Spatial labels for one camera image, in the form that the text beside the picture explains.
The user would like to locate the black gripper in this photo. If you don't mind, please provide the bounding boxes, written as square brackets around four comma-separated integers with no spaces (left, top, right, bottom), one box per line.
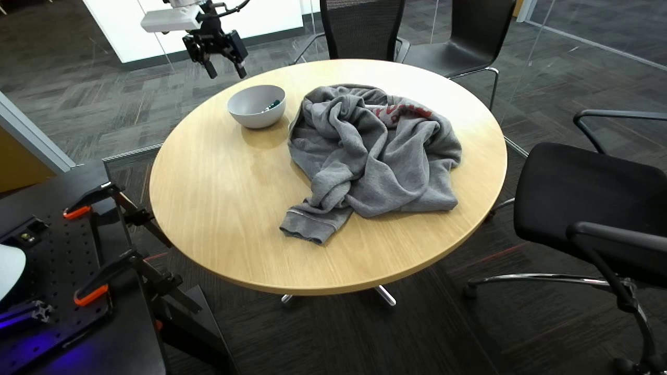
[181,18,250,80]

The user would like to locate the white round bowl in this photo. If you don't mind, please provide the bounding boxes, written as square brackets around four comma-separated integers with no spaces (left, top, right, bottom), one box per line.
[225,82,288,130]

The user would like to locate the round wooden table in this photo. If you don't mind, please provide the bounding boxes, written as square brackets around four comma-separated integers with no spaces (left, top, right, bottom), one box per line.
[149,58,512,309]

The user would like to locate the black mesh office chair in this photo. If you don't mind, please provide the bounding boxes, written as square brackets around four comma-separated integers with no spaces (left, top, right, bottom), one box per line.
[399,0,521,109]
[290,0,409,67]
[464,106,667,375]

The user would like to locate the grey crumpled sweatshirt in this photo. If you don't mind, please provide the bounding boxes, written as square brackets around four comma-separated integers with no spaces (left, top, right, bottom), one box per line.
[280,80,466,246]

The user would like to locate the black robot cart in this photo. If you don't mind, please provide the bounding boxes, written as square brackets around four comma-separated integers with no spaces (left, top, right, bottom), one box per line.
[0,158,238,375]

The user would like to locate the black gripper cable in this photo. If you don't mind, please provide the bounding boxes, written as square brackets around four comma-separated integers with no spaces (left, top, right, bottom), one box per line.
[206,0,252,21]

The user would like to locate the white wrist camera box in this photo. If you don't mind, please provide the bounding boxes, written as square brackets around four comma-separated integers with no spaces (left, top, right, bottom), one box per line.
[141,5,205,34]

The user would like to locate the orange handled black clamp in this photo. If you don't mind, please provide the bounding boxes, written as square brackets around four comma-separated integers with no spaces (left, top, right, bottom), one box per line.
[72,248,205,317]
[61,181,173,249]

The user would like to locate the black base mounting bracket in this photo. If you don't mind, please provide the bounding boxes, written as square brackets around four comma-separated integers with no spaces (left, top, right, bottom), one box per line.
[0,297,57,334]
[0,216,50,246]

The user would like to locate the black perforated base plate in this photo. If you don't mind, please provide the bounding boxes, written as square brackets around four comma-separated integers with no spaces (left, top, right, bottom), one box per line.
[0,215,120,375]

